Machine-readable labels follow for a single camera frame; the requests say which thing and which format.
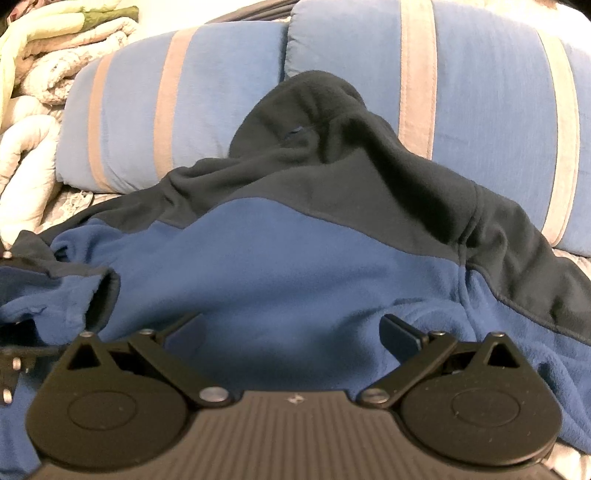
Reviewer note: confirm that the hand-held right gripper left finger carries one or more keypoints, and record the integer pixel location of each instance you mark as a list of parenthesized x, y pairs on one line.
[(187, 334)]

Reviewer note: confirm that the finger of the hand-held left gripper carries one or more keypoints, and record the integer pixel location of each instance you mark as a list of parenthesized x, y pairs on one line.
[(10, 376)]

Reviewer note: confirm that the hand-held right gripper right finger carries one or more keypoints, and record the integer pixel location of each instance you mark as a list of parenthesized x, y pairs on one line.
[(397, 334)]

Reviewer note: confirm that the blue and black fleece jacket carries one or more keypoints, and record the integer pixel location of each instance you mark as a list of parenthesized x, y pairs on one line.
[(300, 258)]

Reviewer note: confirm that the white quilted bedspread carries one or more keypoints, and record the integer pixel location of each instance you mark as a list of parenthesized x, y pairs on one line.
[(69, 203)]

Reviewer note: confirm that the blue striped pillow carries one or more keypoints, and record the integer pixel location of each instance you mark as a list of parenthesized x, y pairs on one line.
[(485, 101), (212, 97)]

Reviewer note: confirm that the white and green quilted comforter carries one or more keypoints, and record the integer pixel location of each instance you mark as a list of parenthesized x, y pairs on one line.
[(37, 83)]

